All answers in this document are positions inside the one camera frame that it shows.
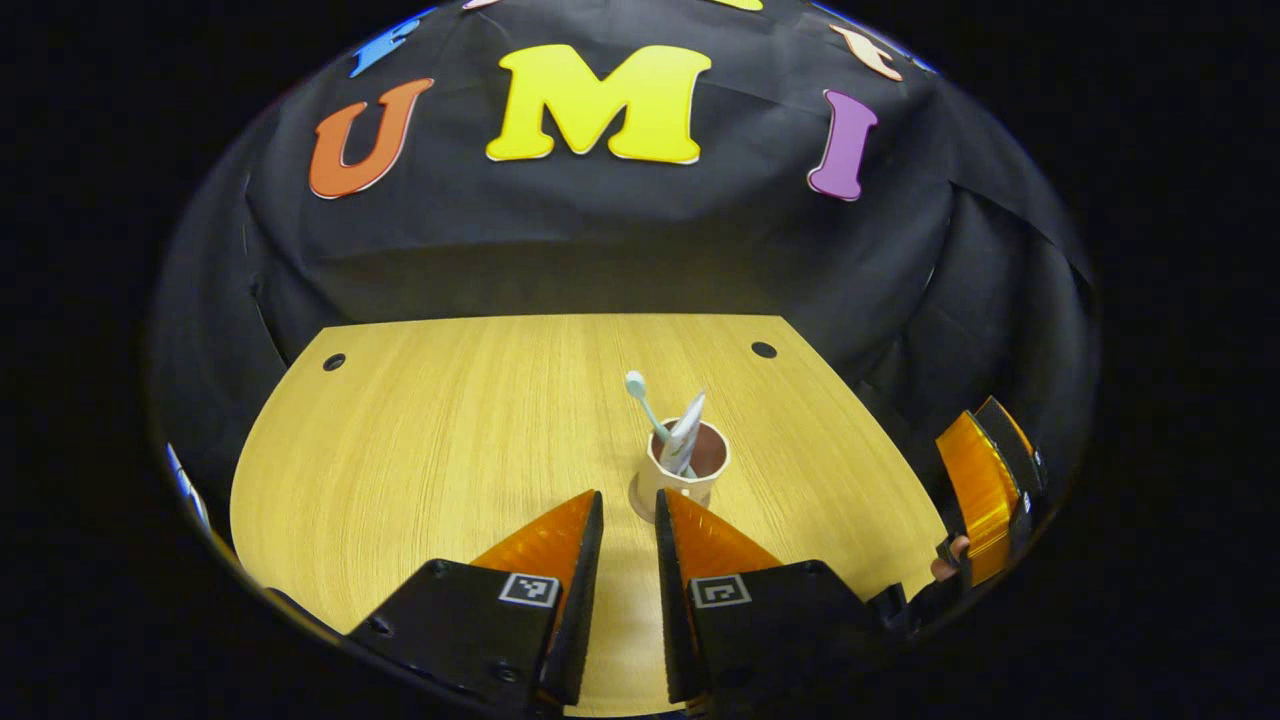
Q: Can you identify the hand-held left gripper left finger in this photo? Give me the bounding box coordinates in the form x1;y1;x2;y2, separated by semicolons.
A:
345;489;605;713

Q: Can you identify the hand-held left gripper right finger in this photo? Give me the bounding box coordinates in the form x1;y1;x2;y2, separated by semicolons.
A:
655;488;901;706

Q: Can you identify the beige cup with brown inside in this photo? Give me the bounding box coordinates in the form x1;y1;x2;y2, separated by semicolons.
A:
634;418;730;513

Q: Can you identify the white toothpaste tube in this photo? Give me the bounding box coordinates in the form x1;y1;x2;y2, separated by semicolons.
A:
658;390;708;476

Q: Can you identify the mint green toothbrush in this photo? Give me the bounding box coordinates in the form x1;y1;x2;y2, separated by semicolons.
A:
625;370;698;479

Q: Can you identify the wooden desktop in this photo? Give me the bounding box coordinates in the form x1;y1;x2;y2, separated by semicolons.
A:
230;314;951;717

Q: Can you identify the black backdrop cloth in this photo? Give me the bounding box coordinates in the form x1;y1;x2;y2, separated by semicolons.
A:
150;0;1101;521

